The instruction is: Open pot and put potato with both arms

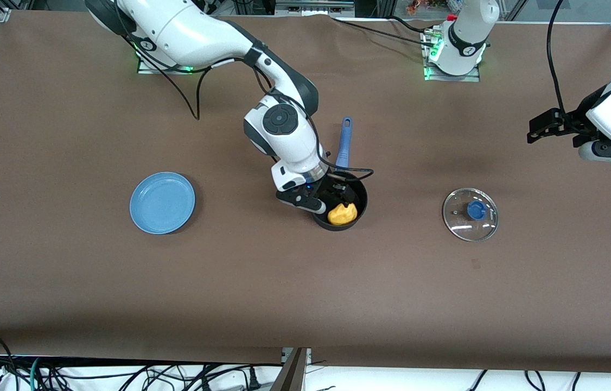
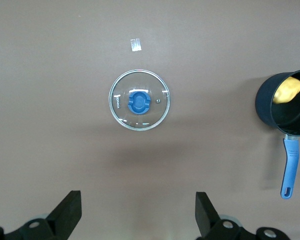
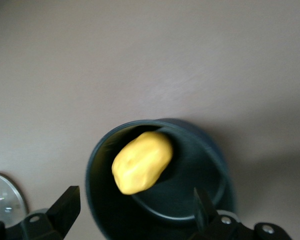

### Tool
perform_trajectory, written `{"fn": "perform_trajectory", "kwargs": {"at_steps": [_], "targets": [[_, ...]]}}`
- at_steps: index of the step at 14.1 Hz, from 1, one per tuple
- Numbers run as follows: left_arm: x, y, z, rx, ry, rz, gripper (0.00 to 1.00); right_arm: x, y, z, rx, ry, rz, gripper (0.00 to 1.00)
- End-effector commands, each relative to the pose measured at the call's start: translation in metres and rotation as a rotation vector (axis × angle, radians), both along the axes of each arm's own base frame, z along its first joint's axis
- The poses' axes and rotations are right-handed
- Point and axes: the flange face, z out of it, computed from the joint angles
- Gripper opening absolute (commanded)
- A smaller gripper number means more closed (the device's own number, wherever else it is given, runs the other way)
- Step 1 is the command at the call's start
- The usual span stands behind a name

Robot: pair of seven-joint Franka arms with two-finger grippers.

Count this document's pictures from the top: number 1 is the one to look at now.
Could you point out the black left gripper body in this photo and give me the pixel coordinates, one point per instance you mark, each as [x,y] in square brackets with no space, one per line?
[578,120]

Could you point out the yellow potato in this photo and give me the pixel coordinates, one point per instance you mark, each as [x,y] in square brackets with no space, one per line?
[342,215]

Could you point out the glass lid blue knob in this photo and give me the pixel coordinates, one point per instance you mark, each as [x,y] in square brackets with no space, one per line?
[460,217]

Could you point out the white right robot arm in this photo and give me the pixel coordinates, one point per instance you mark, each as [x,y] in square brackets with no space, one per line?
[186,32]

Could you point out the brown table cover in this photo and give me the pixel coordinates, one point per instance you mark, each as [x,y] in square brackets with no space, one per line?
[305,282]

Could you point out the blue round plate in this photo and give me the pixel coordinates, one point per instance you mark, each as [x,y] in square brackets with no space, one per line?
[161,203]

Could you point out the orange background object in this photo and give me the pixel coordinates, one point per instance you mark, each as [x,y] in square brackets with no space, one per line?
[415,6]

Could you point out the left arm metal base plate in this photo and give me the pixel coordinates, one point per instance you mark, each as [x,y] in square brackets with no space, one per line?
[469,77]

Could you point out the aluminium frame profile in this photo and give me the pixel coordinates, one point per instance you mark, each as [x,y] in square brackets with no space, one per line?
[311,8]

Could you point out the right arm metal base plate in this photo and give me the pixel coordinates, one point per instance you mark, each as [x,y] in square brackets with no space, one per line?
[145,69]

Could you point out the metal corner bracket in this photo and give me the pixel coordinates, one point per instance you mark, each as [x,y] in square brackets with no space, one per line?
[1,12]

